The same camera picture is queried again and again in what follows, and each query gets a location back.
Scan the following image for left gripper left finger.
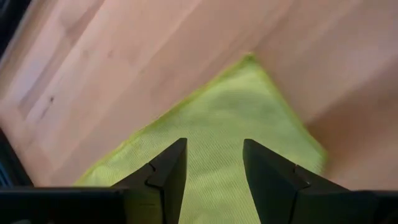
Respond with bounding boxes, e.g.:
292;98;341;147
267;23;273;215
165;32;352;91
0;138;188;224

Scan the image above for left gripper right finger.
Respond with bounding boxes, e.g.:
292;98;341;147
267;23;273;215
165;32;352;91
242;139;398;224

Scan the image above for lime yellow-green microfiber towel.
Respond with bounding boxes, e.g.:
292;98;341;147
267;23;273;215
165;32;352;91
74;52;327;224

